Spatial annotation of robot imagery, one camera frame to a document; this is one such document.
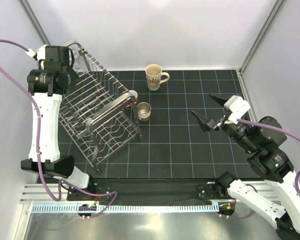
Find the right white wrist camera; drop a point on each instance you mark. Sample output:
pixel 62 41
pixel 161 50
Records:
pixel 237 107

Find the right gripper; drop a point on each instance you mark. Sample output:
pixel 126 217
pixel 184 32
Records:
pixel 205 123

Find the cream floral ceramic mug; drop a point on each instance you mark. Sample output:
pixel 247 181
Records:
pixel 155 76

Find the aluminium frame post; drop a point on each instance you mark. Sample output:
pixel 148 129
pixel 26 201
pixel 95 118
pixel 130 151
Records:
pixel 30 14
pixel 270 19

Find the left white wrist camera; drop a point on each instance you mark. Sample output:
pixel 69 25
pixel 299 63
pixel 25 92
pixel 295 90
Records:
pixel 39 55

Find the white slotted cable duct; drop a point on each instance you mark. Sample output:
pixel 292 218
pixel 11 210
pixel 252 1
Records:
pixel 47 208

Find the steel cup with brown band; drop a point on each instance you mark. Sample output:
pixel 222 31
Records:
pixel 144 111

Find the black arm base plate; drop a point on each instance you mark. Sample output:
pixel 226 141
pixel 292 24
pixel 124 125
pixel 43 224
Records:
pixel 161 192

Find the right aluminium frame post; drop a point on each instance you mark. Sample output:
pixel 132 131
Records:
pixel 270 19

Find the small orange white cup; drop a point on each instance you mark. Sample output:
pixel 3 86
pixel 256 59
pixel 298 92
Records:
pixel 135 94

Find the black grid mat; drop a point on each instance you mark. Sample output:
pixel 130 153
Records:
pixel 173 145

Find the stainless steel dish rack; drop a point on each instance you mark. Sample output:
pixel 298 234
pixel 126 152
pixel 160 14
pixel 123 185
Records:
pixel 94 113

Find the left aluminium frame post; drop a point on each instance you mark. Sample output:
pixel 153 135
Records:
pixel 30 14

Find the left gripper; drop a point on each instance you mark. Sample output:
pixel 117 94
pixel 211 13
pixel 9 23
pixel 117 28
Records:
pixel 71 72

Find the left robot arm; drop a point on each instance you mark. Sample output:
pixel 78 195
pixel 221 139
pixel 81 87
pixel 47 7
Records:
pixel 47 85

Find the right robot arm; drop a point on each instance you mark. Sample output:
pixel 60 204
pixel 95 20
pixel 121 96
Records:
pixel 262 140

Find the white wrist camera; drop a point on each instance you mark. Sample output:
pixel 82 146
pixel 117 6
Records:
pixel 39 55
pixel 237 107

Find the clear faceted glass cup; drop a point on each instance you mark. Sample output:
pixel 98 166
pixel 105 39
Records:
pixel 79 64

